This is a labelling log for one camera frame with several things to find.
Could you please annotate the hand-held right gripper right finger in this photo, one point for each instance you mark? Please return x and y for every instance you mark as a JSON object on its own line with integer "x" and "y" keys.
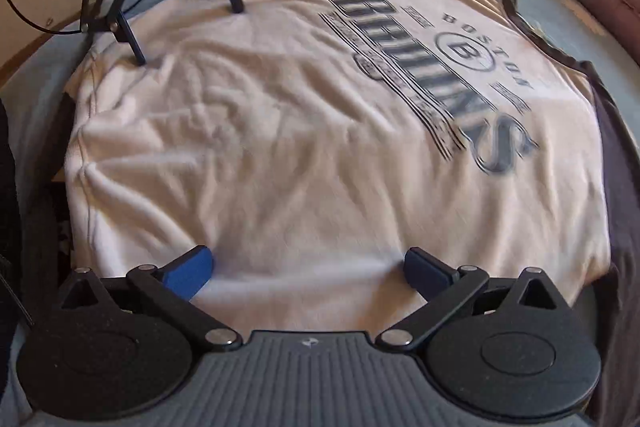
{"x": 425, "y": 275}

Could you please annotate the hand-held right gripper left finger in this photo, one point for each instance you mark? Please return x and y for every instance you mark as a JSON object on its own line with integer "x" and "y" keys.
{"x": 192, "y": 272}

